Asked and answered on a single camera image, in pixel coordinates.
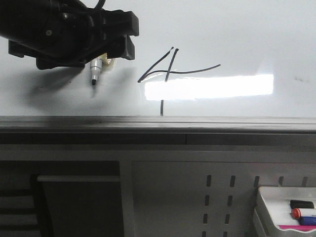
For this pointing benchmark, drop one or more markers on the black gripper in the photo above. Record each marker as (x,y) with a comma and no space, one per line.
(66,33)

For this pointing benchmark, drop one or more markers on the red capped marker in tray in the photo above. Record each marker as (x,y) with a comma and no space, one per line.
(297,213)

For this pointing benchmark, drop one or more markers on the white plastic marker tray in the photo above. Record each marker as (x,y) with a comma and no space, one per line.
(273,209)

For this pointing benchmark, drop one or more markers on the white black whiteboard marker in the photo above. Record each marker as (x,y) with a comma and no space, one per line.
(98,66)

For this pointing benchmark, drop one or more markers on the pink eraser in tray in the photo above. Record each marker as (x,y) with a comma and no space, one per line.
(298,227)

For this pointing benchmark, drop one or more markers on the blue capped marker in tray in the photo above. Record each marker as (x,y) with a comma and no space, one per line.
(307,221)

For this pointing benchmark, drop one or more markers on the grey metal pegboard cabinet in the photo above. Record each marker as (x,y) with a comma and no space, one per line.
(147,185)

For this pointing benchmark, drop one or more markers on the black capped marker in tray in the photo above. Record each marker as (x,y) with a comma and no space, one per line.
(302,204)

